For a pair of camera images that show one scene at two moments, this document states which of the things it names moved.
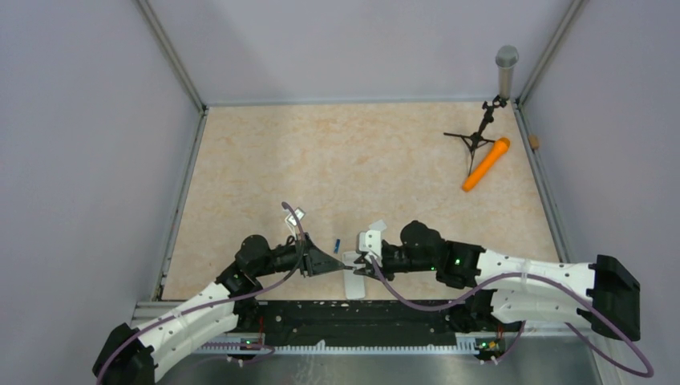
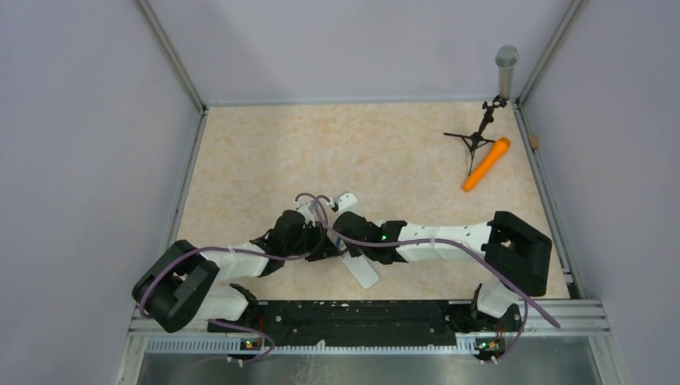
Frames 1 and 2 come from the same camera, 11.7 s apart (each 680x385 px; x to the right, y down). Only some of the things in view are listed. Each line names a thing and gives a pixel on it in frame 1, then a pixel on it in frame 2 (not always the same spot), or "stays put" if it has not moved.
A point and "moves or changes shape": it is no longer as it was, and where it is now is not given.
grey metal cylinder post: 505,58 stays put
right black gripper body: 395,259 to 358,251
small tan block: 534,141 stays put
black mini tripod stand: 475,139 stays put
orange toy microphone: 487,164 stays put
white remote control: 355,284 moves or changes shape
